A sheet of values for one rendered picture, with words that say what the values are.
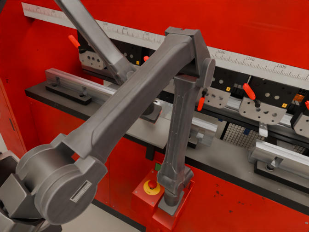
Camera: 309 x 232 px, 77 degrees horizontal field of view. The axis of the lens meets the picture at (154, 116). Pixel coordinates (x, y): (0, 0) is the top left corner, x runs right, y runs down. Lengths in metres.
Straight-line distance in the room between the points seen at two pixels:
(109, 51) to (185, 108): 0.29
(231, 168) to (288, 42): 0.52
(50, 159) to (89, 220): 1.39
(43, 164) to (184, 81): 0.35
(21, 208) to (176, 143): 0.39
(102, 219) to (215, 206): 0.91
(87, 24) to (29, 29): 0.74
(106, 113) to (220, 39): 0.55
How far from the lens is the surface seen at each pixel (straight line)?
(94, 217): 1.70
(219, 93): 0.82
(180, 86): 0.50
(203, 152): 0.95
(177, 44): 0.42
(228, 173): 0.91
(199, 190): 1.03
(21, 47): 1.34
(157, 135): 0.78
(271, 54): 0.78
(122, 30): 0.91
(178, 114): 0.52
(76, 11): 0.66
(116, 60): 0.62
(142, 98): 0.35
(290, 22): 0.76
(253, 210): 1.05
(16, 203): 0.32
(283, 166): 1.02
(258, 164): 0.98
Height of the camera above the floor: 1.50
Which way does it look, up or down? 35 degrees down
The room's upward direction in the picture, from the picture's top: 8 degrees clockwise
